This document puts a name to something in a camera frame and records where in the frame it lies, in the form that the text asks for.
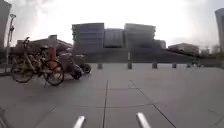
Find tall building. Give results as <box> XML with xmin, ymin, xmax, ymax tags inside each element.
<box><xmin>214</xmin><ymin>7</ymin><xmax>224</xmax><ymax>51</ymax></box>
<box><xmin>0</xmin><ymin>0</ymin><xmax>12</xmax><ymax>51</ymax></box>

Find low building with pitched roof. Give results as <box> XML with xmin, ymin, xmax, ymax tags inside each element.
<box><xmin>14</xmin><ymin>34</ymin><xmax>73</xmax><ymax>56</ymax></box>

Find low flat building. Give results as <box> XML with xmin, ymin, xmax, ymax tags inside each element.
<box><xmin>168</xmin><ymin>42</ymin><xmax>200</xmax><ymax>56</ymax></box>

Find robot's own part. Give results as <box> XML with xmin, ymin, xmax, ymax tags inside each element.
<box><xmin>73</xmin><ymin>115</ymin><xmax>87</xmax><ymax>128</ymax></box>
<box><xmin>135</xmin><ymin>112</ymin><xmax>152</xmax><ymax>128</ymax></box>

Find bicycle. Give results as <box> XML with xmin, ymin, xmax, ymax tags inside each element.
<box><xmin>10</xmin><ymin>36</ymin><xmax>65</xmax><ymax>87</ymax></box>

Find lamp pole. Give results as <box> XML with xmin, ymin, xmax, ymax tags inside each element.
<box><xmin>5</xmin><ymin>13</ymin><xmax>17</xmax><ymax>65</ymax></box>

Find large blocky building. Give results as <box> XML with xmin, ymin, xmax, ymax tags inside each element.
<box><xmin>71</xmin><ymin>22</ymin><xmax>167</xmax><ymax>64</ymax></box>

